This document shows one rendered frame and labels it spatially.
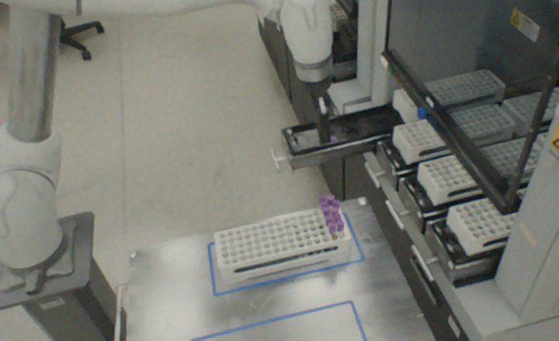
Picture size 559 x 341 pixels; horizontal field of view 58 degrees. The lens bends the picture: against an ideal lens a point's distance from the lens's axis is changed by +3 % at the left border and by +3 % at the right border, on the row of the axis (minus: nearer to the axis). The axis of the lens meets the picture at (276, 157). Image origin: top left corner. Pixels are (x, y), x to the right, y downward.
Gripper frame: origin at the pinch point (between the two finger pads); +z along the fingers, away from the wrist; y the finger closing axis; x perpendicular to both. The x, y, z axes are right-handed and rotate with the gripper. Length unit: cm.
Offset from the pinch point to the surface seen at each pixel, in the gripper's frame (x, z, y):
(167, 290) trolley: 44, 1, -36
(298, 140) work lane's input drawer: 7.1, 6.8, 6.5
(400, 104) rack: -24.5, 5.4, 10.0
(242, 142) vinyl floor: 33, 88, 101
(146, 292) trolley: 49, 1, -36
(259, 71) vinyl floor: 15, 92, 168
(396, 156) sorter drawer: -17.5, 7.9, -7.4
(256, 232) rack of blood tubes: 22.1, -2.3, -29.3
